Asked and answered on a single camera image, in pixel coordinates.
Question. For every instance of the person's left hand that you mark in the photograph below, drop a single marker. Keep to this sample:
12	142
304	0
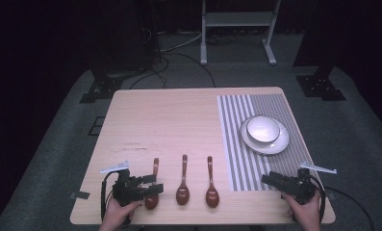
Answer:
117	211

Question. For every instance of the grey striped placemat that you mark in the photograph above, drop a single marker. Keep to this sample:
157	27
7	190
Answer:
236	134

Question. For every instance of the person's right hand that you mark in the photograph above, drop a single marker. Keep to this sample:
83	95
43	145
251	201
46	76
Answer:
305	214

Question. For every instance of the white bowl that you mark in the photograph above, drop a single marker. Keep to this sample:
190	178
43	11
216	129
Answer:
263	129
268	148

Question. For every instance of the grey tape strip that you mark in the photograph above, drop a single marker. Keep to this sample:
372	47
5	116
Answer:
80	194

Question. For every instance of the brown wooden spoon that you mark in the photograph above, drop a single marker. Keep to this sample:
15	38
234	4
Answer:
211	189
183	189
153	183

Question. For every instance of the white metal stand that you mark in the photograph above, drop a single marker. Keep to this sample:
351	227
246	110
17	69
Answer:
236	18

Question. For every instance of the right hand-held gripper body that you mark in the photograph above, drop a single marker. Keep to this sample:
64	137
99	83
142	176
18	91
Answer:
300	186

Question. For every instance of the black stand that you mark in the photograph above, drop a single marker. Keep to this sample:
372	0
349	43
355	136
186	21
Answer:
320	83
114	73

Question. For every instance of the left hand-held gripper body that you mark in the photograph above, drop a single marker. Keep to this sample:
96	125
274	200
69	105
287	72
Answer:
125	189

